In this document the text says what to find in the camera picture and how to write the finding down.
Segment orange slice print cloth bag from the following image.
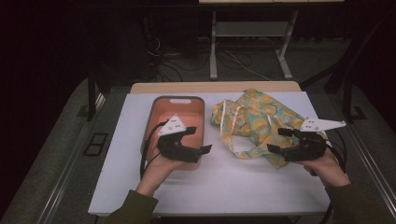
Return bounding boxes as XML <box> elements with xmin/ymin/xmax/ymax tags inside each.
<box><xmin>210</xmin><ymin>88</ymin><xmax>329</xmax><ymax>171</ymax></box>

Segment metal floor rail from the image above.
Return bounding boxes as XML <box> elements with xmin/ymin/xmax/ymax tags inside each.
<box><xmin>347</xmin><ymin>121</ymin><xmax>396</xmax><ymax>213</ymax></box>
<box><xmin>36</xmin><ymin>92</ymin><xmax>107</xmax><ymax>224</ymax></box>

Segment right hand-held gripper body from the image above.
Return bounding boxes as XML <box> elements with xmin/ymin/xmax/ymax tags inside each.
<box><xmin>279</xmin><ymin>117</ymin><xmax>347</xmax><ymax>163</ymax></box>

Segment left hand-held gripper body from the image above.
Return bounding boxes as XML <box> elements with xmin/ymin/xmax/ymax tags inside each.
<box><xmin>157</xmin><ymin>114</ymin><xmax>203</xmax><ymax>164</ymax></box>

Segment person's left hand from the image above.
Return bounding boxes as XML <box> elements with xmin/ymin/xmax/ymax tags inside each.
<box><xmin>135</xmin><ymin>149</ymin><xmax>189</xmax><ymax>198</ymax></box>

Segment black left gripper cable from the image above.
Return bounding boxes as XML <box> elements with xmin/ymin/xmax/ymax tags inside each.
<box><xmin>139</xmin><ymin>120</ymin><xmax>170</xmax><ymax>180</ymax></box>

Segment tangle of floor cables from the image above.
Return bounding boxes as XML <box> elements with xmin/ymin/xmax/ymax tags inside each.
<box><xmin>141</xmin><ymin>15</ymin><xmax>272</xmax><ymax>83</ymax></box>

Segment orange plastic tray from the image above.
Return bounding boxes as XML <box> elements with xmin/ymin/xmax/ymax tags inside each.
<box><xmin>141</xmin><ymin>95</ymin><xmax>205</xmax><ymax>171</ymax></box>

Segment grey metal desk frame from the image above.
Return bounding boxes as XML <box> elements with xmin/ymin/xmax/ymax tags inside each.
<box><xmin>208</xmin><ymin>10</ymin><xmax>294</xmax><ymax>81</ymax></box>

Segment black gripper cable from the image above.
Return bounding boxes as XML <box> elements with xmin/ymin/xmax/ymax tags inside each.
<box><xmin>323</xmin><ymin>130</ymin><xmax>348</xmax><ymax>174</ymax></box>
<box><xmin>139</xmin><ymin>120</ymin><xmax>170</xmax><ymax>180</ymax></box>

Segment black floor socket frame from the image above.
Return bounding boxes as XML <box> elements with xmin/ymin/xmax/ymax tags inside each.
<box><xmin>82</xmin><ymin>132</ymin><xmax>109</xmax><ymax>157</ymax></box>

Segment black metal stand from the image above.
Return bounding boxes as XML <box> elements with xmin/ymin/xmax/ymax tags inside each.
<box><xmin>86</xmin><ymin>59</ymin><xmax>98</xmax><ymax>122</ymax></box>
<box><xmin>299</xmin><ymin>12</ymin><xmax>396</xmax><ymax>124</ymax></box>

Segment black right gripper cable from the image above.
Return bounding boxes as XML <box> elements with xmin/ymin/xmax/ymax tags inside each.
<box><xmin>323</xmin><ymin>130</ymin><xmax>348</xmax><ymax>174</ymax></box>

